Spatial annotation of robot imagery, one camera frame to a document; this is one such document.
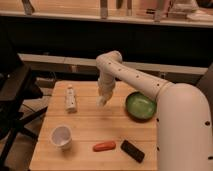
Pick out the black tripod stand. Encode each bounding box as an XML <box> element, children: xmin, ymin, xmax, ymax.
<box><xmin>0</xmin><ymin>54</ymin><xmax>47</xmax><ymax>171</ymax></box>

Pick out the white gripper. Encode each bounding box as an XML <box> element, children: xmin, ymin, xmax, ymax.
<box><xmin>98</xmin><ymin>78</ymin><xmax>115</xmax><ymax>104</ymax></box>

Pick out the white bottle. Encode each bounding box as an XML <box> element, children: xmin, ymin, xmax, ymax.
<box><xmin>65</xmin><ymin>84</ymin><xmax>77</xmax><ymax>113</ymax></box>

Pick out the green bowl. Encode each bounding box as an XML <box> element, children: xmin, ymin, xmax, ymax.
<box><xmin>125</xmin><ymin>92</ymin><xmax>156</xmax><ymax>120</ymax></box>

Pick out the orange sausage toy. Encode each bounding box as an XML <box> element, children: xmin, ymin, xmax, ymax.
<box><xmin>93</xmin><ymin>141</ymin><xmax>116</xmax><ymax>152</ymax></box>

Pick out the white sponge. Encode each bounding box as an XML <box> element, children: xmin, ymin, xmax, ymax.
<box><xmin>97</xmin><ymin>96</ymin><xmax>107</xmax><ymax>107</ymax></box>

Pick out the black rectangular block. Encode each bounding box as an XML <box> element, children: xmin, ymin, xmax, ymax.
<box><xmin>121</xmin><ymin>140</ymin><xmax>145</xmax><ymax>163</ymax></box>

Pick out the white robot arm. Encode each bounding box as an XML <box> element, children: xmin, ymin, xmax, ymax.
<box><xmin>96</xmin><ymin>51</ymin><xmax>213</xmax><ymax>171</ymax></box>

